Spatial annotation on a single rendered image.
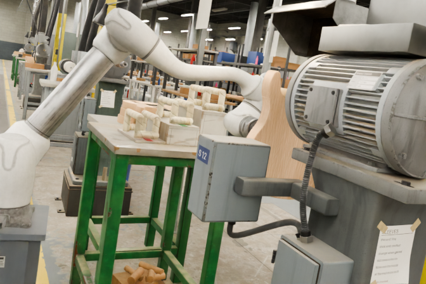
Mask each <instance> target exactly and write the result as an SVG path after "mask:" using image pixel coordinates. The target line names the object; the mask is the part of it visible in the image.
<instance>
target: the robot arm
mask: <svg viewBox="0 0 426 284"><path fill-rule="evenodd" d="M131 53H133V54H134V55H136V56H138V57H139V58H141V59H142V60H144V61H145V62H147V63H149V64H151V65H153V66H154V67H157V68H158V69H160V70H161V71H163V72H165V73H167V74H169V75H170V76H173V77H175V78H177V79H181V80H185V81H233V82H235V83H237V84H238V85H239V86H240V87H241V94H242V95H243V98H244V100H243V101H242V102H241V104H240V105H239V106H238V107H236V108H235V109H234V110H232V111H230V112H228V113H227V114H226V115H225V116H224V120H223V124H224V126H225V128H226V129H227V130H228V131H229V132H230V133H231V134H232V135H234V136H236V137H242V138H247V136H248V134H249V132H250V131H251V130H252V128H253V127H254V126H255V124H256V123H257V121H258V120H259V117H260V114H261V110H262V82H263V79H264V76H265V74H266V73H263V74H261V75H260V76H259V75H250V74H248V73H247V72H245V71H243V70H241V69H239V68H234V67H220V66H206V65H190V64H187V63H183V62H181V61H180V60H178V59H177V58H176V57H175V56H174V55H173V54H172V53H171V51H170V50H169V49H168V47H167V46H166V45H165V44H164V43H163V41H162V40H161V39H160V38H159V37H158V36H157V34H156V33H154V31H153V30H152V29H151V28H149V26H147V24H145V23H144V22H143V21H141V20H140V19H139V18H138V17H137V16H135V15H134V14H132V13H131V12H129V11H127V10H124V9H122V8H114V9H113V10H112V11H110V12H109V14H108V15H107V16H106V18H105V25H104V26H103V28H102V29H101V30H100V32H99V33H98V35H97V36H96V37H95V38H94V41H93V47H92V48H91V49H90V50H89V52H88V53H87V54H86V55H85V56H84V57H83V59H82V60H81V61H80V62H79V63H78V64H77V65H76V66H75V67H74V68H73V69H72V71H71V72H70V73H69V74H68V75H67V76H66V78H64V79H63V80H62V81H61V82H60V84H59V85H58V86H57V87H56V88H55V90H54V91H53V92H52V93H51V94H50V95H49V96H48V97H47V98H46V99H45V100H44V102H43V103H42V104H41V105H40V106H39V107H38V109H37V110H36V111H35V112H34V113H33V114H32V115H31V116H30V117H29V118H28V119H27V121H26V120H21V121H18V122H15V123H14V124H13V125H12V126H11V127H10V128H9V129H8V130H7V131H6V132H5V133H2V134H0V230H1V229H3V228H4V227H11V228H25V229H27V228H31V227H32V222H31V217H32V213H33V212H34V211H35V207H34V206H33V205H30V200H31V196H32V191H33V187H34V179H35V173H36V165H37V164H38V163H39V161H40V160H41V159H42V157H43V156H44V154H45V153H46V152H47V151H48V149H49V147H50V139H49V137H50V136H51V135H52V134H53V133H54V132H55V130H56V129H57V128H58V127H59V126H60V124H61V123H62V122H63V121H64V120H65V119H66V118H67V117H68V116H69V115H70V113H71V112H72V111H73V110H74V109H75V107H76V106H77V105H78V104H79V103H80V102H81V101H82V100H83V99H84V97H85V96H86V95H87V94H88V93H89V92H90V90H92V88H93V87H94V86H95V85H96V84H97V83H98V82H99V80H100V79H101V78H102V77H103V76H104V75H105V74H106V73H107V72H108V70H109V69H110V68H111V67H112V66H113V64H114V65H117V64H120V63H121V62H122V61H123V60H125V59H126V58H127V57H128V56H129V55H130V54H131Z"/></svg>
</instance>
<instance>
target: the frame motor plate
mask: <svg viewBox="0 0 426 284"><path fill-rule="evenodd" d="M310 149H311V148H310V147H304V148H293V150H292V159H295V160H298V161H299V162H302V163H305V164H306V163H307V159H308V155H309V152H310ZM313 167H315V168H317V169H320V170H322V171H325V172H327V173H330V174H333V175H334V176H337V177H340V178H342V179H345V180H347V181H350V182H352V183H355V184H358V185H360V186H363V187H365V188H368V189H370V190H373V191H376V192H377V193H380V194H383V195H385V196H387V197H390V198H393V199H395V200H398V201H400V202H402V203H405V204H426V179H417V178H413V177H409V176H406V175H404V174H387V173H376V172H372V171H369V170H367V169H364V168H361V167H358V166H356V165H352V164H349V163H347V162H343V161H341V160H338V159H336V158H332V157H329V156H327V155H324V154H321V153H318V152H316V156H315V158H314V164H313Z"/></svg>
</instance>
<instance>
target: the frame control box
mask: <svg viewBox="0 0 426 284"><path fill-rule="evenodd" d="M270 151H271V147H270V146H269V145H267V144H265V143H262V142H260V141H257V140H254V139H252V138H239V137H232V136H219V135H211V134H200V135H199V139H198V146H197V154H196V158H195V165H194V170H193V177H192V182H191V190H190V197H189V201H188V210H189V211H190V212H191V213H192V214H194V215H195V216H196V217H197V218H198V219H199V220H201V222H203V223H219V222H228V225H227V234H228V235H229V237H231V238H244V237H247V236H251V235H255V234H258V233H262V232H264V231H268V230H271V229H275V228H279V227H283V226H295V227H296V228H297V233H296V234H295V235H296V239H297V240H299V241H300V230H302V229H301V228H302V227H301V223H300V221H298V220H296V219H283V220H280V221H275V222H272V223H268V224H265V225H262V226H258V227H256V228H252V229H248V230H245V231H241V232H233V225H235V224H236V222H257V221H258V218H259V211H260V207H261V200H262V197H261V196H241V195H239V194H237V193H236V192H235V191H234V188H235V181H236V177H237V176H240V177H255V178H265V177H266V172H267V168H268V162H269V154H270Z"/></svg>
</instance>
